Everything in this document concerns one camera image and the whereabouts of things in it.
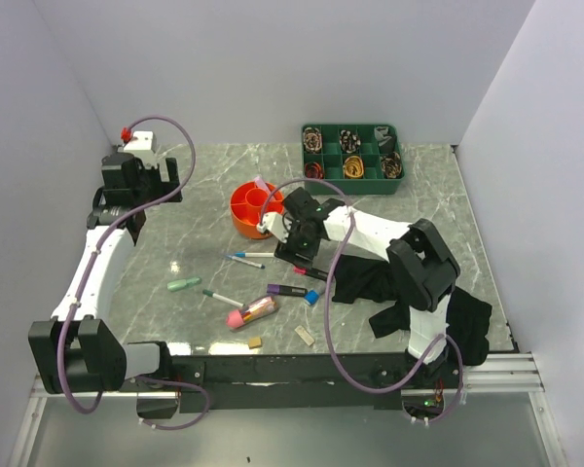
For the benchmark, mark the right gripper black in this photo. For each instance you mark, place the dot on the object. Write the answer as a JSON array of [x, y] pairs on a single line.
[[289, 251]]

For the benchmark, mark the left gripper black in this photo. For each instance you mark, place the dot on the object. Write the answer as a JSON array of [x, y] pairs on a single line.
[[164, 188]]

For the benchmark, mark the pink cap black highlighter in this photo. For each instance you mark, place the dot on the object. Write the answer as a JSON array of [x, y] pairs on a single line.
[[312, 272]]

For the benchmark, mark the orange round organizer container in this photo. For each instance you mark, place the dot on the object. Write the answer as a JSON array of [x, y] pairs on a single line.
[[245, 206]]

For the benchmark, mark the lilac highlighter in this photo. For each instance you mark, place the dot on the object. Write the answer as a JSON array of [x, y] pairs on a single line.
[[261, 184]]

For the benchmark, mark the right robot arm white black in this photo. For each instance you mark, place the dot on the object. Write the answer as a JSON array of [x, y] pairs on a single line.
[[423, 267]]

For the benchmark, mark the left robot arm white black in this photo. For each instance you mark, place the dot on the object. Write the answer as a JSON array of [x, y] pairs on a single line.
[[76, 344]]

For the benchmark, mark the thin blue tipped pen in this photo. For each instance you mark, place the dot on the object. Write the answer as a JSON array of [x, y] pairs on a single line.
[[245, 261]]

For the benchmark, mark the blue white pen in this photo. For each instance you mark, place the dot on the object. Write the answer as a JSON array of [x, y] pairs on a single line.
[[254, 254]]

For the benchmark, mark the purple cap black highlighter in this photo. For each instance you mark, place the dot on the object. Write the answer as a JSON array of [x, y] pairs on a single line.
[[285, 290]]

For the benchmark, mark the black cloth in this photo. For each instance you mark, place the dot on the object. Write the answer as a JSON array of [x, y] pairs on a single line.
[[468, 318]]

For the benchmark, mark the clear pencil case pink cap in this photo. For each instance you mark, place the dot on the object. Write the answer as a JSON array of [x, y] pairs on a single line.
[[258, 308]]

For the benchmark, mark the green compartment tray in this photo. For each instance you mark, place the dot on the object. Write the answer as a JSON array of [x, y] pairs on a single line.
[[359, 159]]

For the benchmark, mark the white eraser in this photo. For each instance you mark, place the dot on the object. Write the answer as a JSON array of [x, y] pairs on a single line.
[[304, 335]]

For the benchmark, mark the green cap white pen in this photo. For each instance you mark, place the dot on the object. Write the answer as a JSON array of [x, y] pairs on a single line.
[[223, 299]]

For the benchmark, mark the mint green correction tube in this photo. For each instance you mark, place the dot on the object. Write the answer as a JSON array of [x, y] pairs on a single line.
[[184, 283]]

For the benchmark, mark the small tan eraser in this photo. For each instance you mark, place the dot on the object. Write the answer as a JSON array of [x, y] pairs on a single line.
[[255, 342]]

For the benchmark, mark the black base beam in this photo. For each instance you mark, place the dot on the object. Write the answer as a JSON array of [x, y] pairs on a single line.
[[303, 396]]

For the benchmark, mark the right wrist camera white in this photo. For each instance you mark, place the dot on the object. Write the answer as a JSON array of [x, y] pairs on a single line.
[[275, 224]]

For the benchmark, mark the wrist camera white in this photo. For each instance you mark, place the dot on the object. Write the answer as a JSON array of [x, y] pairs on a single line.
[[275, 224], [142, 144]]

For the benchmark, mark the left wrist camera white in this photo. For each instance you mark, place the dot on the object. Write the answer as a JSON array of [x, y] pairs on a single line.
[[142, 144]]

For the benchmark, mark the aluminium rail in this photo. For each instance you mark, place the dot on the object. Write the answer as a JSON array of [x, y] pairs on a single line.
[[501, 372]]

